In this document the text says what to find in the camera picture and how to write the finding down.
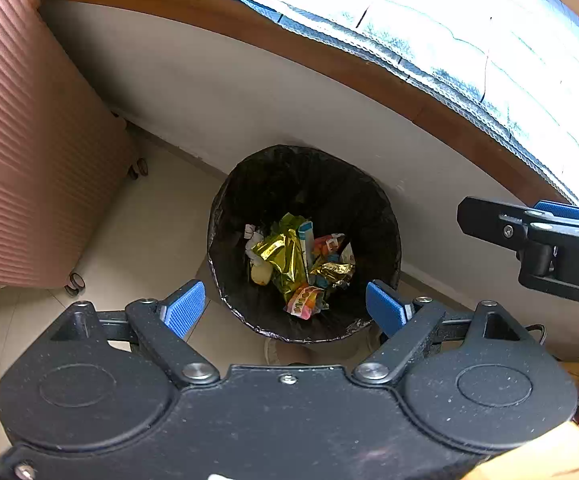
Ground yellow foil snack bag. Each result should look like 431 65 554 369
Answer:
251 213 315 311

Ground red snack packet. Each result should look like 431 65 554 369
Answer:
314 233 346 262

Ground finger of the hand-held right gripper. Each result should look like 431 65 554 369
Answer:
523 200 579 241
457 196 558 274

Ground blue checked cloth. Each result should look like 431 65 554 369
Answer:
179 0 579 207

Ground white blue small packet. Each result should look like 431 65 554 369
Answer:
298 220 316 267

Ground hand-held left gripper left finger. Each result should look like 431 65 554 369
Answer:
52 280 220 386

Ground black cable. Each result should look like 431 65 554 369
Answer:
521 323 548 346

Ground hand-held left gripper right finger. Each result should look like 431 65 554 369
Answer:
354 280 530 386

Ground black lined waste bin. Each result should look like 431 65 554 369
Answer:
206 144 403 345

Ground red orange candy wrapper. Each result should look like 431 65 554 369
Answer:
284 284 329 320

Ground crumpled white paper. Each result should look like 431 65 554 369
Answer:
243 224 266 264

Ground pink ribbed suitcase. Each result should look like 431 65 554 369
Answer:
0 0 150 297

